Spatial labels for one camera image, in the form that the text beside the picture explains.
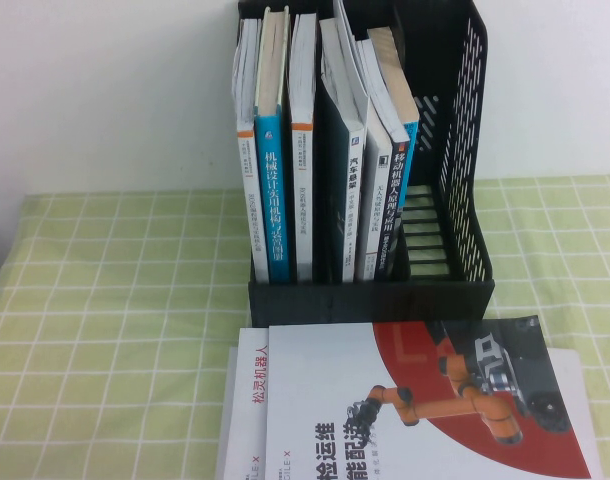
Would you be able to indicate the green checked tablecloth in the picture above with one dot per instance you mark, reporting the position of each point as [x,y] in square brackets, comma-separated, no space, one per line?
[110,300]

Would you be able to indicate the white spine book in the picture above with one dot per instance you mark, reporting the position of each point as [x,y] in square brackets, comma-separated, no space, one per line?
[377,215]

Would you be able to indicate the black plastic book holder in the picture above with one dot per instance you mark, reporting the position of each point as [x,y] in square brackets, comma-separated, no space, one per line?
[365,300]

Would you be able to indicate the blue spine book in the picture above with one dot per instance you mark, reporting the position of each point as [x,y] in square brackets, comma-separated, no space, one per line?
[275,200]

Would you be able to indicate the thin white orange-band book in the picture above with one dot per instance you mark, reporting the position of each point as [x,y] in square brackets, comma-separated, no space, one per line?
[250,200]

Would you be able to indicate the thick white orange-band book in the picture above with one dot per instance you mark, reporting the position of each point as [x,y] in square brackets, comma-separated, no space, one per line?
[302,200]

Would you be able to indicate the black spine blue-cover book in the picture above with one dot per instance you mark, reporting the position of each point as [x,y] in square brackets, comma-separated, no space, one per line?
[395,200]

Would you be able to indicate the plain white brochure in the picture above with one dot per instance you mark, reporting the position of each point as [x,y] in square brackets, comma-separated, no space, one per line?
[224,425]

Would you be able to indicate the white red-title Agilex brochure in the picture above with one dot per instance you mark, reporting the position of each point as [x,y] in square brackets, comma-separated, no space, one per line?
[250,380]

